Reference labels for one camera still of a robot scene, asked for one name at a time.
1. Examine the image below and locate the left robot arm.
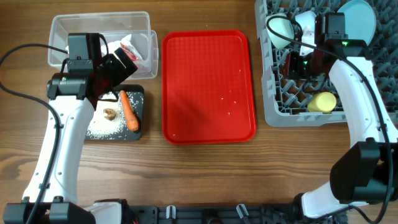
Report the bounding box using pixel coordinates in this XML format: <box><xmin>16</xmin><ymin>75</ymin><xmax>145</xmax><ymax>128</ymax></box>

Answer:
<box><xmin>1</xmin><ymin>33</ymin><xmax>137</xmax><ymax>223</ymax></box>

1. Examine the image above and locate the light blue plate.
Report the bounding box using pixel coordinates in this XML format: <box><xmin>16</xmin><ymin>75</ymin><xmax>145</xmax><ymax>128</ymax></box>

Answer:
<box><xmin>338</xmin><ymin>0</ymin><xmax>376</xmax><ymax>45</ymax></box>

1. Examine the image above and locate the orange carrot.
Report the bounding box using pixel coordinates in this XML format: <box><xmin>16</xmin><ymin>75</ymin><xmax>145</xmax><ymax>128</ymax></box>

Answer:
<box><xmin>119</xmin><ymin>90</ymin><xmax>140</xmax><ymax>132</ymax></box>

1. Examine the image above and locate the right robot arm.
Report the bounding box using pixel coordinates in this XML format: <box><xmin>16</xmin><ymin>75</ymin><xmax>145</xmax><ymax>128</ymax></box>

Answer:
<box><xmin>284</xmin><ymin>12</ymin><xmax>397</xmax><ymax>221</ymax></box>

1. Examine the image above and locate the light blue bowl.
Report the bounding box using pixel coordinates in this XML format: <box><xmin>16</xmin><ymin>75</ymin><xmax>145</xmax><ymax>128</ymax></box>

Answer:
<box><xmin>295</xmin><ymin>11</ymin><xmax>316</xmax><ymax>32</ymax></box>

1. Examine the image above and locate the yellow cup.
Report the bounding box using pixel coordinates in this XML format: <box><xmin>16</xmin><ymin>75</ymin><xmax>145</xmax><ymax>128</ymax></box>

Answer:
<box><xmin>307</xmin><ymin>92</ymin><xmax>337</xmax><ymax>113</ymax></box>

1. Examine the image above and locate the grey dishwasher rack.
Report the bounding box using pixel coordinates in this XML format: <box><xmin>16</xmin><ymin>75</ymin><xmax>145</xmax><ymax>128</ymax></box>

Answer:
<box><xmin>254</xmin><ymin>0</ymin><xmax>397</xmax><ymax>127</ymax></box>

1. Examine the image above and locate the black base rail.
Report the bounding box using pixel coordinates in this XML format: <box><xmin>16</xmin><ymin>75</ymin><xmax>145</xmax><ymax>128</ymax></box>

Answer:
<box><xmin>130</xmin><ymin>203</ymin><xmax>348</xmax><ymax>224</ymax></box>

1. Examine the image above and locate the red serving tray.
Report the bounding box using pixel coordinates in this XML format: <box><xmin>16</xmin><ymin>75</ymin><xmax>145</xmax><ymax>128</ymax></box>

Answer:
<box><xmin>162</xmin><ymin>30</ymin><xmax>256</xmax><ymax>144</ymax></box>

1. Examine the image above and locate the brown food scrap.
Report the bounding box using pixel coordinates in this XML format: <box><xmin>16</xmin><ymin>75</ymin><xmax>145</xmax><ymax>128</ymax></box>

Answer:
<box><xmin>103</xmin><ymin>108</ymin><xmax>118</xmax><ymax>121</ymax></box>

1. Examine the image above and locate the green bowl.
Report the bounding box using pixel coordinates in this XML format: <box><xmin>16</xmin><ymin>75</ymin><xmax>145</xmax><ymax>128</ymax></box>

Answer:
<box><xmin>267</xmin><ymin>18</ymin><xmax>294</xmax><ymax>50</ymax></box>

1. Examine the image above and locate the red foil wrapper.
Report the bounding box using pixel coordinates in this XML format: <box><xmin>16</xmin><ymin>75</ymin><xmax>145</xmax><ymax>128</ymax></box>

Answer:
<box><xmin>120</xmin><ymin>43</ymin><xmax>138</xmax><ymax>62</ymax></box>

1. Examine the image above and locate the white napkin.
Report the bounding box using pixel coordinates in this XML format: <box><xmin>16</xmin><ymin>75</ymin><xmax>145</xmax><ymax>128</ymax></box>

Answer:
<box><xmin>101</xmin><ymin>34</ymin><xmax>144</xmax><ymax>61</ymax></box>

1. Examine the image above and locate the white rice pile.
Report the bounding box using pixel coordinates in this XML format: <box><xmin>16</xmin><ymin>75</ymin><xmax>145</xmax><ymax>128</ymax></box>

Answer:
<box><xmin>85</xmin><ymin>90</ymin><xmax>144</xmax><ymax>140</ymax></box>

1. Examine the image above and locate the black plastic tray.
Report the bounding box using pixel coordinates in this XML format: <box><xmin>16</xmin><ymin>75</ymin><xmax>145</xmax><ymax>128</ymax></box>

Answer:
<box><xmin>83</xmin><ymin>83</ymin><xmax>145</xmax><ymax>141</ymax></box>

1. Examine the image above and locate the clear plastic bin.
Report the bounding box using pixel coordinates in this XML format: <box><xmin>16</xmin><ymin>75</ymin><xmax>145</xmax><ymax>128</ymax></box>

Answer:
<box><xmin>49</xmin><ymin>11</ymin><xmax>159</xmax><ymax>80</ymax></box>

